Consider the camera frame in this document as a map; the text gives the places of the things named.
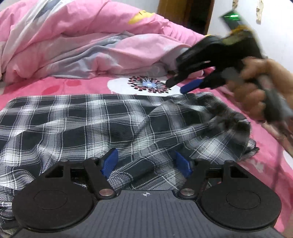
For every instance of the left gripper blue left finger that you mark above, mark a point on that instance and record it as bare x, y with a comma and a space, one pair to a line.
108, 162

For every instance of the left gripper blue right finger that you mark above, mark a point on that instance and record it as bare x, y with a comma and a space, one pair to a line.
185, 166

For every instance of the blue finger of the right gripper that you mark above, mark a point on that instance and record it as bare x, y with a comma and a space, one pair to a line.
173, 81
191, 86

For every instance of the black white plaid pants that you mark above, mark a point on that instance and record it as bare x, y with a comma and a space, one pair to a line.
39, 131

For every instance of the person's hand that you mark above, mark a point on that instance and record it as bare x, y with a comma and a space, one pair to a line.
250, 97

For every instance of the brown wooden door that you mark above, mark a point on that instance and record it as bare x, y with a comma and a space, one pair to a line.
192, 14

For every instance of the pink floral bed blanket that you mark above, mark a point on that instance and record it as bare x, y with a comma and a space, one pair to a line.
68, 85

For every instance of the pink blue patterned duvet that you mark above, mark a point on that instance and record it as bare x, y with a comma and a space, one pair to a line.
85, 39

